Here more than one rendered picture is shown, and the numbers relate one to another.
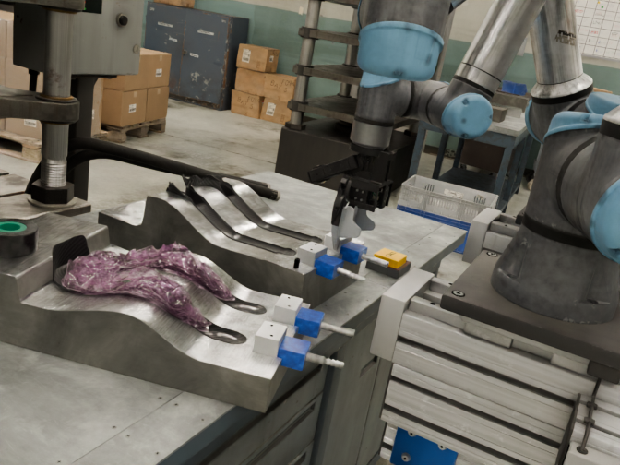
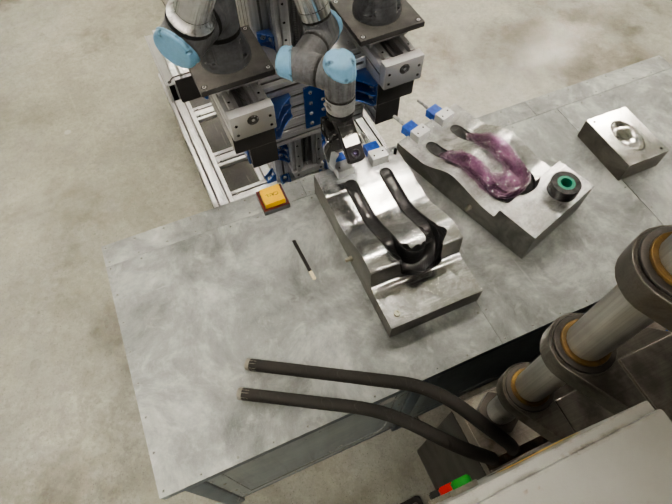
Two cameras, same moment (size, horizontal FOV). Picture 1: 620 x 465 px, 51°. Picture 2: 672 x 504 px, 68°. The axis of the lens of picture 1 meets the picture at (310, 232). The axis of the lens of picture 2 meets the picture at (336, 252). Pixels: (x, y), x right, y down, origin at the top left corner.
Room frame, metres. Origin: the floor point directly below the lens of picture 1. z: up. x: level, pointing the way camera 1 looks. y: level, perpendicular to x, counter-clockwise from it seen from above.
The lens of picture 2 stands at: (1.93, 0.52, 2.01)
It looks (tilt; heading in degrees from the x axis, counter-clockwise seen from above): 60 degrees down; 221
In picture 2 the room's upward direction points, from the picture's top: 1 degrees counter-clockwise
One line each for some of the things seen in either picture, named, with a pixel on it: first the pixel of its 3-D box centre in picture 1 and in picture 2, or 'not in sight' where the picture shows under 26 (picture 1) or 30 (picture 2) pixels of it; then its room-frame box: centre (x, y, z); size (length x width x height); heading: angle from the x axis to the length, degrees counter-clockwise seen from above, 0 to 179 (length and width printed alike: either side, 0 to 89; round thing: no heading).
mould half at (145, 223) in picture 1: (231, 230); (393, 230); (1.28, 0.16, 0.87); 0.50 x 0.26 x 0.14; 64
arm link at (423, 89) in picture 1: (432, 101); (303, 61); (1.23, -0.18, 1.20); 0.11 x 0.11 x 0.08; 18
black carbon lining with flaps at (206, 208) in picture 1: (237, 210); (395, 214); (1.27, 0.15, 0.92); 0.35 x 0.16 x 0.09; 64
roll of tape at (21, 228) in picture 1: (9, 237); (564, 186); (0.91, 0.45, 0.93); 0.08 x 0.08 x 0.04
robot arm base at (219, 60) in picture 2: not in sight; (222, 41); (1.22, -0.52, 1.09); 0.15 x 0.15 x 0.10
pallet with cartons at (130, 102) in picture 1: (89, 84); not in sight; (5.93, 2.22, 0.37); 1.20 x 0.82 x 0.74; 77
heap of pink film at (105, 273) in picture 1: (148, 273); (489, 160); (0.93, 0.24, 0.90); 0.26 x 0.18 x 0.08; 81
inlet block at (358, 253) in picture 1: (357, 254); (336, 159); (1.21, -0.10, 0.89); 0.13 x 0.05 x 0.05; 64
